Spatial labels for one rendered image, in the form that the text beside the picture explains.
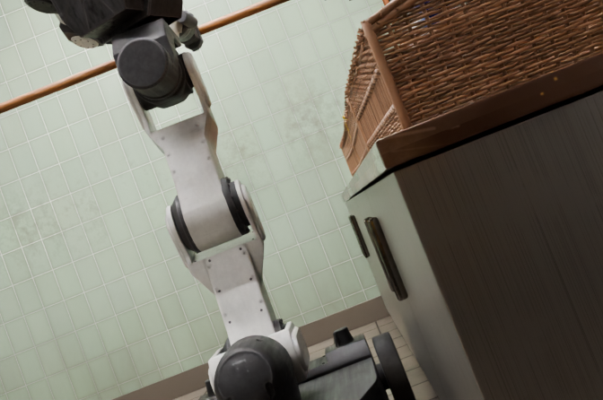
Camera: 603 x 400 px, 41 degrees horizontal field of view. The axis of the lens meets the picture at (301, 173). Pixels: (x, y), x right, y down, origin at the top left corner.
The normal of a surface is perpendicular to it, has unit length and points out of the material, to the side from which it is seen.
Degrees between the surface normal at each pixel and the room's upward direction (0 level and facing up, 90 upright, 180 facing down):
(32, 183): 90
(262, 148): 90
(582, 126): 90
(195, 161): 74
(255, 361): 65
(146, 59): 89
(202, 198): 60
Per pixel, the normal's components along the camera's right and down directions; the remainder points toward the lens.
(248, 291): -0.14, -0.30
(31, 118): -0.04, -0.05
